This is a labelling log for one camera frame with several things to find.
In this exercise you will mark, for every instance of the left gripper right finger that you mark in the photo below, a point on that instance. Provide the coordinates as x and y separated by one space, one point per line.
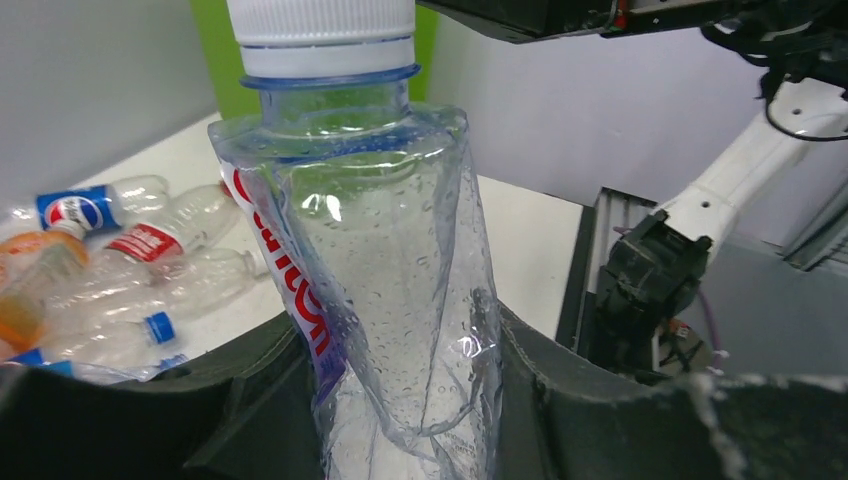
565 418

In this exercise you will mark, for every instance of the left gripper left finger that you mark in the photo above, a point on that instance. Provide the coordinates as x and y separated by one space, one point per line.
240 411

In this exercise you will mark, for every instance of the crushed clear water bottle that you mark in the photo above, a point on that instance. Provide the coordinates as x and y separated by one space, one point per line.
368 211

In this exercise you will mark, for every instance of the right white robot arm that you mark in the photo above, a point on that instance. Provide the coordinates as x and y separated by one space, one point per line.
653 271

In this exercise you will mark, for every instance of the green plastic bin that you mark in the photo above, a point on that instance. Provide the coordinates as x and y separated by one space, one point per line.
226 70

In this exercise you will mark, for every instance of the central pepsi bottle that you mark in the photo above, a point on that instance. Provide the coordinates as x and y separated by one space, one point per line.
128 351

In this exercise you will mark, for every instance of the clear crushed bottle white cap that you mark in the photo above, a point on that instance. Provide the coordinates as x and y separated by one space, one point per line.
185 287

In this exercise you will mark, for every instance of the red label clear bottle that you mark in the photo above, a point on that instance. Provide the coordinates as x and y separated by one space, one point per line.
195 219

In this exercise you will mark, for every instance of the far pepsi bottle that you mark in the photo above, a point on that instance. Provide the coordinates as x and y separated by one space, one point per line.
101 207

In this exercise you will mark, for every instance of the orange bottle white cap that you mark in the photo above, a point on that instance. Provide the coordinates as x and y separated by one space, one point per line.
33 265

